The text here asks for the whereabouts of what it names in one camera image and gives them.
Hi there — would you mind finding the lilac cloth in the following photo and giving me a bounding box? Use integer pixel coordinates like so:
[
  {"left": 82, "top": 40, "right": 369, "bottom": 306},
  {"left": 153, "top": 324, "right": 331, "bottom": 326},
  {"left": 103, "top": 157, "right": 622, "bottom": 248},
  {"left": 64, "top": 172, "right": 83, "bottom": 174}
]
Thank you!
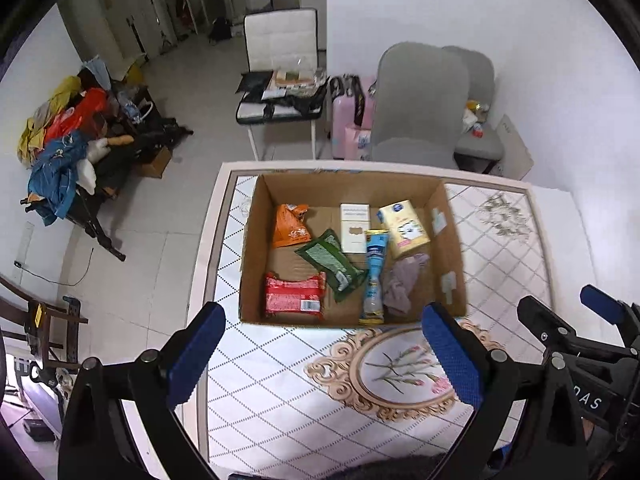
[{"left": 382, "top": 254, "right": 430, "bottom": 316}]

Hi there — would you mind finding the red snack packet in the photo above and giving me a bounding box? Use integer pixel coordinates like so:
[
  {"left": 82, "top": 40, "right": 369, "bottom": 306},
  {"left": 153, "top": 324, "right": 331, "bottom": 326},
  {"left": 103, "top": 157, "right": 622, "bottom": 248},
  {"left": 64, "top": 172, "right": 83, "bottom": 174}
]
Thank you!
[{"left": 265, "top": 272, "right": 326, "bottom": 318}]

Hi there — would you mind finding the yellow Vinda tissue pack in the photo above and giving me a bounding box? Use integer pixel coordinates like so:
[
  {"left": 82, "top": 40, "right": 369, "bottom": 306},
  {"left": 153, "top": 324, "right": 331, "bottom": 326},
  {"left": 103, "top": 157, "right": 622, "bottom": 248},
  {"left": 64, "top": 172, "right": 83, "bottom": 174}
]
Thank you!
[{"left": 378, "top": 200, "right": 431, "bottom": 258}]

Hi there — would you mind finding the blue Nestle milk powder pouch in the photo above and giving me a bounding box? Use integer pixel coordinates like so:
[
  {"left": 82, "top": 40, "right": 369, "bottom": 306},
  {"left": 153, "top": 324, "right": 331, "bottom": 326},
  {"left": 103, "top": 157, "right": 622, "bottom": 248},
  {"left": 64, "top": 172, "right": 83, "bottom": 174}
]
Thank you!
[{"left": 359, "top": 229, "right": 388, "bottom": 325}]

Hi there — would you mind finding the orange snack packet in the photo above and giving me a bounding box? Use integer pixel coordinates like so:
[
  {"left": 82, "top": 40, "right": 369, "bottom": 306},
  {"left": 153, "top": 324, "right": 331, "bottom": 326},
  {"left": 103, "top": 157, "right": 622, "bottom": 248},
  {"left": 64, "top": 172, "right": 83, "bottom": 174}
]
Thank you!
[{"left": 271, "top": 204, "right": 311, "bottom": 248}]

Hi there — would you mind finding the green snack packet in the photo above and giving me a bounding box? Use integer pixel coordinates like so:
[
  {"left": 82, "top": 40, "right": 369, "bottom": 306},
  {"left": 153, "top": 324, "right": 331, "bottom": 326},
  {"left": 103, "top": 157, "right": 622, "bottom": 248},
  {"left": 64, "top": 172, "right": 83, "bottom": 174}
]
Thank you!
[{"left": 295, "top": 229, "right": 367, "bottom": 302}]

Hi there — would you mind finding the white paper packet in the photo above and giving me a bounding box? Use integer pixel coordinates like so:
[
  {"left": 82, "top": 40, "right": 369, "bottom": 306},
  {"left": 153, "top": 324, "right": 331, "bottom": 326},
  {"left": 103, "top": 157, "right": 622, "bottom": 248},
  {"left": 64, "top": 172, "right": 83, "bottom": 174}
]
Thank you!
[{"left": 341, "top": 204, "right": 370, "bottom": 254}]

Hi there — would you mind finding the open cardboard box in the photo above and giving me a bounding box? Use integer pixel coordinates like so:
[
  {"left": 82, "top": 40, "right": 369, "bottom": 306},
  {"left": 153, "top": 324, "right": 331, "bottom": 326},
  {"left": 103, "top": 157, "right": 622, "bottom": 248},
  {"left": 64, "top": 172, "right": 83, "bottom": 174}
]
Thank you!
[{"left": 239, "top": 171, "right": 468, "bottom": 328}]

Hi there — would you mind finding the dark wooden chair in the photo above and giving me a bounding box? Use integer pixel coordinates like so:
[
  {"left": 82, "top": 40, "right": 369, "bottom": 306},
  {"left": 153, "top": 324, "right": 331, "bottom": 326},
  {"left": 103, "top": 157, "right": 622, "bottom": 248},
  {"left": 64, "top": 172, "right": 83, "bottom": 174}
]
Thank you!
[{"left": 1, "top": 276, "right": 89, "bottom": 374}]

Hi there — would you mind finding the grey chair far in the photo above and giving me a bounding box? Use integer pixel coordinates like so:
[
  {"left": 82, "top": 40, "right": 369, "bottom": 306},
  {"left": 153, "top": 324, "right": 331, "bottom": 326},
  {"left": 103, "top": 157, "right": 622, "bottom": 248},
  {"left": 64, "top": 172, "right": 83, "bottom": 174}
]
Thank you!
[{"left": 444, "top": 46, "right": 503, "bottom": 174}]

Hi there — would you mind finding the grey chair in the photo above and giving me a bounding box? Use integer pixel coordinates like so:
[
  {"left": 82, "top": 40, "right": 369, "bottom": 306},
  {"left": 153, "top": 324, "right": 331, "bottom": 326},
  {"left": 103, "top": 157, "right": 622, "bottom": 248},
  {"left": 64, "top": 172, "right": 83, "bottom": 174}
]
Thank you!
[
  {"left": 371, "top": 42, "right": 470, "bottom": 169},
  {"left": 444, "top": 46, "right": 503, "bottom": 174}
]

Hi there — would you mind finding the small cardboard box on floor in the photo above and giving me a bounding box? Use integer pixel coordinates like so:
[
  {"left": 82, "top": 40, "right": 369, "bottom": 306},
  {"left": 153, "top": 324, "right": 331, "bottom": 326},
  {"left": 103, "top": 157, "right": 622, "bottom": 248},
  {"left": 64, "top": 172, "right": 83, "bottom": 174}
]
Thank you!
[{"left": 137, "top": 146, "right": 172, "bottom": 179}]

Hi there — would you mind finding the white tissue bag on chair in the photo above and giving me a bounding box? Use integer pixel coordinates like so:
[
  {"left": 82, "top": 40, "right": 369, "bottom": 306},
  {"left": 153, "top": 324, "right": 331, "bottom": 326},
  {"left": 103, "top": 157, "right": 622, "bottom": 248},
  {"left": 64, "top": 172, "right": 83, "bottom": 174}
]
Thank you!
[{"left": 461, "top": 108, "right": 477, "bottom": 134}]

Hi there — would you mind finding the pile of clothes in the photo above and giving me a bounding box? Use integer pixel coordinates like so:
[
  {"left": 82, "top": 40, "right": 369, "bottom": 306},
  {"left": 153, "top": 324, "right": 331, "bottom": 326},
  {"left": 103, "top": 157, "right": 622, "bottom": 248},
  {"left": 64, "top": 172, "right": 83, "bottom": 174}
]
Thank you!
[{"left": 16, "top": 54, "right": 196, "bottom": 264}]

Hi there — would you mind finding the grey chair near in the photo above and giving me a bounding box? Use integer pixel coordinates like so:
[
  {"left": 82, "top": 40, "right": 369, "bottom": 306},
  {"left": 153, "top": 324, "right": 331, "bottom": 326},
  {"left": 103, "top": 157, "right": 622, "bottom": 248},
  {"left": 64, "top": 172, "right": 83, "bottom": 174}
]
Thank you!
[{"left": 371, "top": 42, "right": 470, "bottom": 169}]

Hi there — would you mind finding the pink suitcase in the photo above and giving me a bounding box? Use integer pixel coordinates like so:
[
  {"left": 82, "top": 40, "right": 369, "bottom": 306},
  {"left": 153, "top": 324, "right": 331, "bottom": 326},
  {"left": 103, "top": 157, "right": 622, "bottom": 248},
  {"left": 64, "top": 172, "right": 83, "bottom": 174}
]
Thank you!
[{"left": 329, "top": 74, "right": 376, "bottom": 159}]

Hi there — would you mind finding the black bag on white chair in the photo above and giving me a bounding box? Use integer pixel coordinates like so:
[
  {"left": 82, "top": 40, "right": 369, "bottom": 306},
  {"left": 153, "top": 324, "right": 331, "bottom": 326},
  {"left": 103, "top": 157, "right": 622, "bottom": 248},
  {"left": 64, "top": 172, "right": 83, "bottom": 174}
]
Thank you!
[{"left": 235, "top": 68, "right": 328, "bottom": 125}]

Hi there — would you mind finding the white padded chair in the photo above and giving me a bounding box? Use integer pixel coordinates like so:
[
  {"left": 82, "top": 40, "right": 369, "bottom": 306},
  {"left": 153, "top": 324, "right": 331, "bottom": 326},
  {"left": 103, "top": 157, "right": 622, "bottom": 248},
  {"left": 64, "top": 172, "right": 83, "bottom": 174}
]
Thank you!
[{"left": 235, "top": 9, "right": 328, "bottom": 160}]

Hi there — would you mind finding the white board against wall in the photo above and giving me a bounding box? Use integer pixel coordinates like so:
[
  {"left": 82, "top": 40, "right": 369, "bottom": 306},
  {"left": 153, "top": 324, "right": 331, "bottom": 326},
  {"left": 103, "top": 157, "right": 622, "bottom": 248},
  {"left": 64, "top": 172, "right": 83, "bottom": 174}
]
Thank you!
[{"left": 490, "top": 114, "right": 534, "bottom": 180}]

